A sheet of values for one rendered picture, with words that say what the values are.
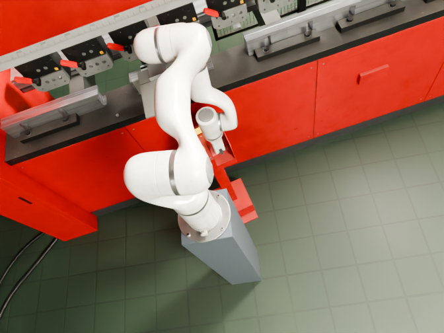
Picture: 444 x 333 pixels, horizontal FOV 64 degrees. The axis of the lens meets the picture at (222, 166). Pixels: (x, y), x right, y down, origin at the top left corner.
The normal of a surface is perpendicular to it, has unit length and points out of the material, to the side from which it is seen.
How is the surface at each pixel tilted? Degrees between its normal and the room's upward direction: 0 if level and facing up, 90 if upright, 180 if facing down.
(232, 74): 0
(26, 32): 90
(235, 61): 0
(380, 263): 0
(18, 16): 90
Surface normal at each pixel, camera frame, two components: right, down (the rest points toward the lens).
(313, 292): -0.20, -0.43
